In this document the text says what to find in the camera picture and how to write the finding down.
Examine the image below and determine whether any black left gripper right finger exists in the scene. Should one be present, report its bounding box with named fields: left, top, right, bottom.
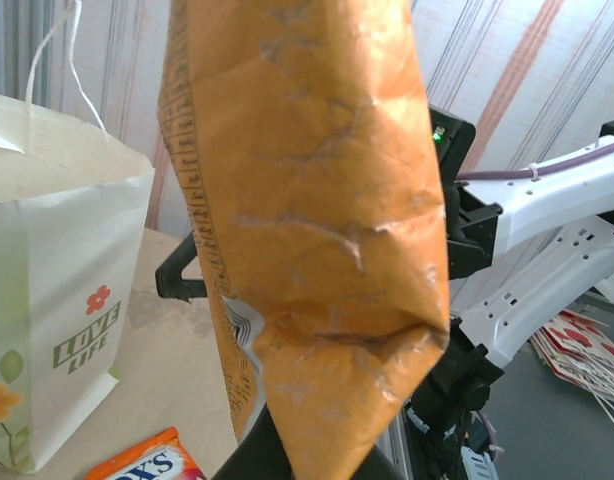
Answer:
left=354, top=442, right=403, bottom=480

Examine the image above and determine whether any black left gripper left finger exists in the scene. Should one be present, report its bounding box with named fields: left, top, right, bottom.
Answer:
left=214, top=408, right=294, bottom=480

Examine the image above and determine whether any orange snack bag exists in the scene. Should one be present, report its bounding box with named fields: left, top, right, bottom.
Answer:
left=156, top=0, right=451, bottom=480

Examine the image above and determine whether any white floral paper bag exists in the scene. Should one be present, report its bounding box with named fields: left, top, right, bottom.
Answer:
left=0, top=0, right=156, bottom=475

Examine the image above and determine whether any orange Fox's candy pack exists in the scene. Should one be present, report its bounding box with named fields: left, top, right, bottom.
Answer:
left=84, top=425, right=208, bottom=480

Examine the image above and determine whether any stack of printed paper bags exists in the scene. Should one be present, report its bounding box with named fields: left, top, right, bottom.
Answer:
left=530, top=308, right=614, bottom=431

